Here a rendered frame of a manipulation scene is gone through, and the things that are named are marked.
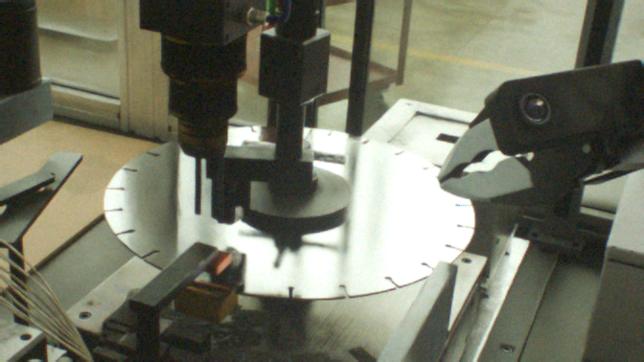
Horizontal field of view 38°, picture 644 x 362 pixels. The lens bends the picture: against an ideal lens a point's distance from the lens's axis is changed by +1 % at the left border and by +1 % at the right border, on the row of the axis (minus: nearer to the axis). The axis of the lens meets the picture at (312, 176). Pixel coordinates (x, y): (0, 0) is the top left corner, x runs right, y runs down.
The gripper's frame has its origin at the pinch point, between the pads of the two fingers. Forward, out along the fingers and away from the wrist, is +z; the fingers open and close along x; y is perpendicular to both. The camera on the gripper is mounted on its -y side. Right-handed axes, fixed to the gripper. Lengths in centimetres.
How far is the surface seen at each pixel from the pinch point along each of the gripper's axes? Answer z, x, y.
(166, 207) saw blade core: 20.6, 4.5, -12.3
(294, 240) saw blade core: 11.4, -1.5, -7.0
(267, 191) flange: 15.4, 4.0, -5.0
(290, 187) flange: 13.1, 3.6, -4.3
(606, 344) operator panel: 6.6, -16.1, 27.7
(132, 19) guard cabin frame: 60, 44, 18
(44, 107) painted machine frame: 24.7, 15.1, -19.7
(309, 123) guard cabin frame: 44, 22, 33
